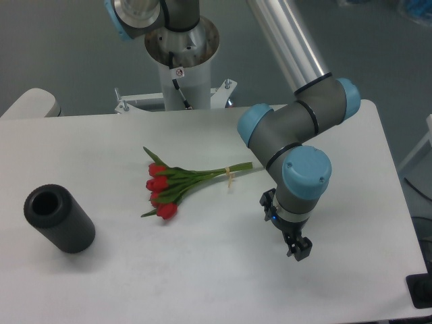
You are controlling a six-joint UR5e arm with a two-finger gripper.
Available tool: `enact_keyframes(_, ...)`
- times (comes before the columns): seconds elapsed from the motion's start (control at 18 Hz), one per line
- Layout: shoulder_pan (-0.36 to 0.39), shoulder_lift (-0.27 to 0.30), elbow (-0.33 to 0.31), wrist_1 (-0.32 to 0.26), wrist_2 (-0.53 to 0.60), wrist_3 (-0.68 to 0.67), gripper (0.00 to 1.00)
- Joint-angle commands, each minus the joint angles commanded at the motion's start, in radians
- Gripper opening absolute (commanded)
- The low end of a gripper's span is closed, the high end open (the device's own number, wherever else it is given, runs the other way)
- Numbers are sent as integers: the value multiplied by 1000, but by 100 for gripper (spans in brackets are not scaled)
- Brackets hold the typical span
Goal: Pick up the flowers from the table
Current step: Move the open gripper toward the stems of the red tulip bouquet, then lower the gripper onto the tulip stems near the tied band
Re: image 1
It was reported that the black device at table edge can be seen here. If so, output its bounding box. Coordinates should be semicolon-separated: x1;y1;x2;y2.
406;273;431;309

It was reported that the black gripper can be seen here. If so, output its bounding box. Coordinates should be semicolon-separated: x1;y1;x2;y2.
259;188;312;261

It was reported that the black cable on pedestal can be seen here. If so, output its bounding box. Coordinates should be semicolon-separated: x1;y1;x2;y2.
167;51;194;111

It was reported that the white rounded chair back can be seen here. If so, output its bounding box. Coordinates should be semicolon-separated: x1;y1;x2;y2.
1;88;61;120

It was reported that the white metal base frame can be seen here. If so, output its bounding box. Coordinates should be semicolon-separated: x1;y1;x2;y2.
114;78;238;114

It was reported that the black cylindrical vase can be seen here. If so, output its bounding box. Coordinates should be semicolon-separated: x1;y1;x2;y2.
23;184;96;254

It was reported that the red tulip bouquet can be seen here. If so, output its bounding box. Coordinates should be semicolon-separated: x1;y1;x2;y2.
142;147;253;220

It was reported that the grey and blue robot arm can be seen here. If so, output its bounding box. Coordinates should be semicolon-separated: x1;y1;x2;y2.
105;1;360;260

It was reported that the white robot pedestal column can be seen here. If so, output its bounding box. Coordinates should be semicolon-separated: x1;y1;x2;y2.
144;16;219;108

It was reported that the white furniture at right edge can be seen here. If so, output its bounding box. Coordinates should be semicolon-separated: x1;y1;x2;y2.
397;115;431;178

